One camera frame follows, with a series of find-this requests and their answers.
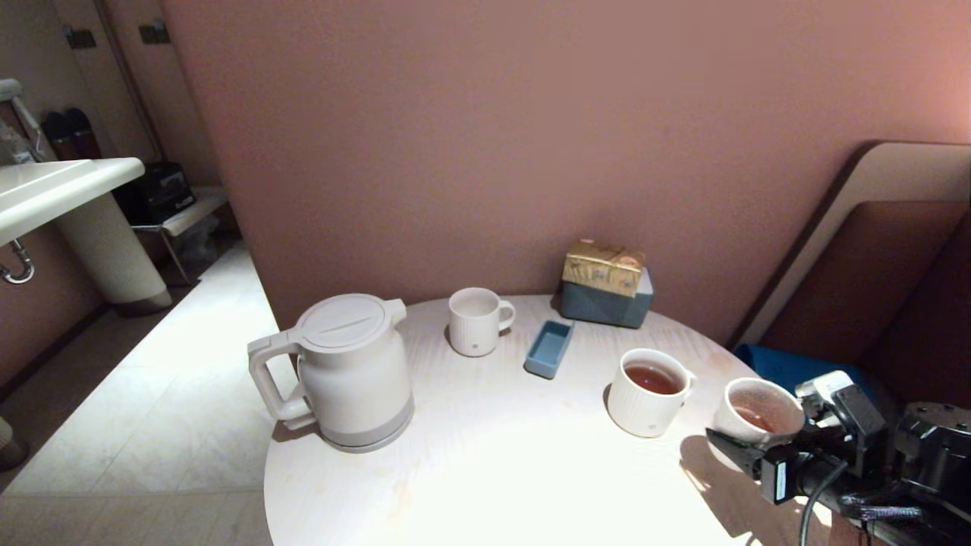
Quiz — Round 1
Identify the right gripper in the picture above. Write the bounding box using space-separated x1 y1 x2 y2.
705 428 859 510

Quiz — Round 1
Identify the white ribbed mug with tea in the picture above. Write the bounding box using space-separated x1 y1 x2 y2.
713 377 806 448
607 348 697 439

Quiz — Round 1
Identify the white electric kettle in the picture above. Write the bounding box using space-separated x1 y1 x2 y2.
247 293 416 454

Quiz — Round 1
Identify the white kettle lid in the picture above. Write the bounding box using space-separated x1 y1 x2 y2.
294 293 390 353

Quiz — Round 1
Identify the blue seat cushion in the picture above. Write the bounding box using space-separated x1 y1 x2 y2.
734 344 873 397

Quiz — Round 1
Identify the blue-grey tissue box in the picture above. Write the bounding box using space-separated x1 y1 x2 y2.
561 267 655 330

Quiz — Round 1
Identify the small blue rectangular tray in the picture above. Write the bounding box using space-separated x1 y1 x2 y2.
523 319 575 380

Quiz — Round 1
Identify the gold patterned tissue pack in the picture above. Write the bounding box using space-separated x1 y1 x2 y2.
562 240 646 298

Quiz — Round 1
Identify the beige and brown padded bench back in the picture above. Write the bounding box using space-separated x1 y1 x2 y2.
727 140 971 414

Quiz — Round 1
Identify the empty white ribbed mug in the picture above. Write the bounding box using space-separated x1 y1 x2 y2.
448 287 517 358

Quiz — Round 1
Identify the low pale bench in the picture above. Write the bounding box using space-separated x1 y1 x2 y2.
133 187 230 286

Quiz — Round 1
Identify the black box appliance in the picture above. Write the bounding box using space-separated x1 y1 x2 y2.
114 162 196 226

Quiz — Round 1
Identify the dark bottle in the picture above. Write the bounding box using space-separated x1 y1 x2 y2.
42 111 75 161
65 108 102 159

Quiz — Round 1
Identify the white washbasin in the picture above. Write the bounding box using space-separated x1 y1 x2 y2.
0 157 145 247

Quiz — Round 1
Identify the chrome drain pipe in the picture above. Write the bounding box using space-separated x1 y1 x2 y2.
0 238 36 286

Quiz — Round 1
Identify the silver faucet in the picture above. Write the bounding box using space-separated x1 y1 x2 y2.
0 78 48 164

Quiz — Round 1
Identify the black cable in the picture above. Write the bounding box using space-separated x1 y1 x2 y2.
798 460 850 546

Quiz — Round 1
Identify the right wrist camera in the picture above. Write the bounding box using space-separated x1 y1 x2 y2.
794 370 889 477

